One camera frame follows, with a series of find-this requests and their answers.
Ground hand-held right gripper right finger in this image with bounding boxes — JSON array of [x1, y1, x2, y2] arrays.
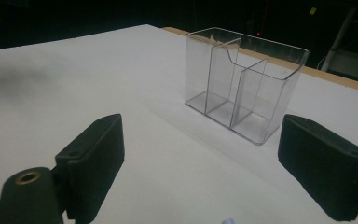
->
[[277, 113, 358, 222]]

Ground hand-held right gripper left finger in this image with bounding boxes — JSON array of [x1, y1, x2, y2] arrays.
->
[[55, 113, 126, 224]]

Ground metal stand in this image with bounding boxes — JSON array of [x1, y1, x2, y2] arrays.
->
[[320, 7, 358, 87]]

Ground clear plastic compartment organizer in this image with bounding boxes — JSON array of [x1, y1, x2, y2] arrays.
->
[[184, 26, 310, 147]]

